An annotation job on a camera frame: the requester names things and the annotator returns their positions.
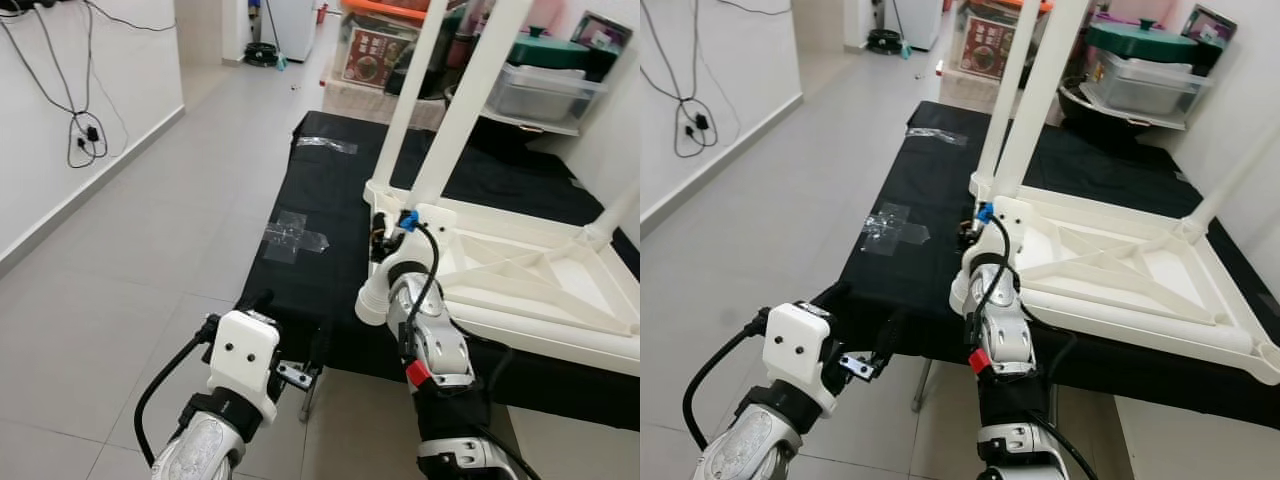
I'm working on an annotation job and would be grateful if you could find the white plastic table leg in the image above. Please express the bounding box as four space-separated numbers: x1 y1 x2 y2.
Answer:
585 180 640 249
1020 283 1259 353
975 0 1046 196
380 0 449 201
948 0 1091 316
355 0 534 329
445 298 640 351
1175 125 1280 246

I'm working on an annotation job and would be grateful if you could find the white plastic children table top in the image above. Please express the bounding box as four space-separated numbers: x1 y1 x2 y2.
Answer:
363 180 640 376
965 170 1280 386

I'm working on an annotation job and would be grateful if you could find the clear tape piece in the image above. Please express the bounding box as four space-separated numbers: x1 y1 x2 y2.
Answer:
905 127 969 148
862 203 931 256
296 135 359 156
262 210 331 266

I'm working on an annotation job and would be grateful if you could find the beige cloth covered bench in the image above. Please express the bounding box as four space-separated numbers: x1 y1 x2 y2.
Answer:
940 70 1001 113
322 78 451 131

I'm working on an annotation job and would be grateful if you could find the red printed box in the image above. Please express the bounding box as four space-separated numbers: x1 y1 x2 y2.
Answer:
958 15 1016 79
340 25 421 89

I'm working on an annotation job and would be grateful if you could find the white appliance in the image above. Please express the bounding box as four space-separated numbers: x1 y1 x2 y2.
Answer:
262 0 319 63
885 0 946 51

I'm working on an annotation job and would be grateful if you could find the pink plastic box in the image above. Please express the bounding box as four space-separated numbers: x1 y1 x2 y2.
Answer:
1130 0 1191 26
520 0 576 31

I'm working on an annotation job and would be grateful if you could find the black framed picture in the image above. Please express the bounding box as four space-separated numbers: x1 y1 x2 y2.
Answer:
1180 3 1239 46
572 10 634 53

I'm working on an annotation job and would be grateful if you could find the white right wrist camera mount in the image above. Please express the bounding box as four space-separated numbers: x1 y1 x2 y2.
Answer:
385 203 459 276
965 195 1033 269

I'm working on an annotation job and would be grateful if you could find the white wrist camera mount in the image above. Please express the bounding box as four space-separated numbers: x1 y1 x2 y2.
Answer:
385 203 459 276
207 310 281 421
965 195 1033 269
762 302 839 413

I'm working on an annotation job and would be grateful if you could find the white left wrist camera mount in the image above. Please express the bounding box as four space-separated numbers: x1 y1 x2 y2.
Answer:
762 302 839 413
207 310 281 421

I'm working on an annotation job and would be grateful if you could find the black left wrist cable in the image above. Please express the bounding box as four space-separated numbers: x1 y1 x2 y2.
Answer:
133 318 219 466
683 310 771 451

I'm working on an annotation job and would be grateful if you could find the black wall cable with adapter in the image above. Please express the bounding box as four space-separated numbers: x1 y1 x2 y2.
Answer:
0 0 176 169
640 0 766 159

